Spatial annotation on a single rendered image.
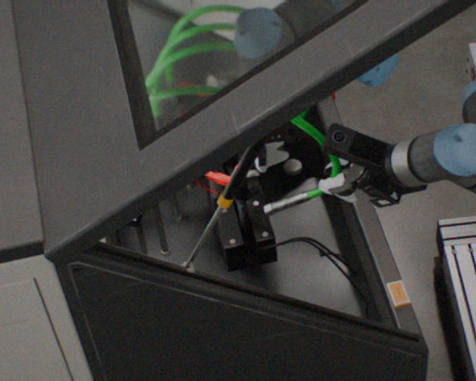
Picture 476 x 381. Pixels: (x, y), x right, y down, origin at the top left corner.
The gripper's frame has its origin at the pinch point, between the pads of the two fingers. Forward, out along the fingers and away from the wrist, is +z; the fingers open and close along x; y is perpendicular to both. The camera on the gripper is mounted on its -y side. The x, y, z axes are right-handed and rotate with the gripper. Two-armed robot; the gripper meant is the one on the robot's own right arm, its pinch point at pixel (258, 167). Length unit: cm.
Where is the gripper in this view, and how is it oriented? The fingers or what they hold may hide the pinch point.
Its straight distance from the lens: 209.4
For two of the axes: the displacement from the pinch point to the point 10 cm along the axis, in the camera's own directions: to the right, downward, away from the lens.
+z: 0.8, 6.3, 7.7
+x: -2.1, -7.5, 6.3
